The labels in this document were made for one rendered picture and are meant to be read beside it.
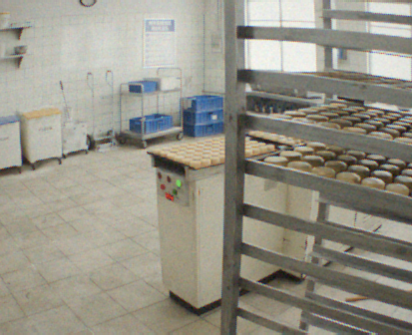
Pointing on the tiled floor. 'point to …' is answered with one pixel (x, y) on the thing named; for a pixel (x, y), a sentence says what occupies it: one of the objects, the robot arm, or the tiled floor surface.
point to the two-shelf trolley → (157, 109)
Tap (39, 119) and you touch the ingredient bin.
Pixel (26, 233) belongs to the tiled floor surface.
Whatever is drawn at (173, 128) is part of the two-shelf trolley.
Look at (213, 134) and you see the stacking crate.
